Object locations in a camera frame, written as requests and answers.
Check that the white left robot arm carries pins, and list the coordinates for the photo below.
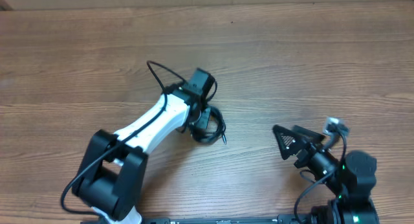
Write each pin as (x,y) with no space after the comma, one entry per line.
(111,174)

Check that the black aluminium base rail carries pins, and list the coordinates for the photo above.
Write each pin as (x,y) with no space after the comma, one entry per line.
(280,219)

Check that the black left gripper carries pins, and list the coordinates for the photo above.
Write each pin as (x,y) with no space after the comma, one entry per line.
(203,122)

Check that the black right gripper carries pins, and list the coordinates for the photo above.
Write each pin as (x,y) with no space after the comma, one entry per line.
(298,140)

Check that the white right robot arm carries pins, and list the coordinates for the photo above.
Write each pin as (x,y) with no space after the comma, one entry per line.
(350,176)

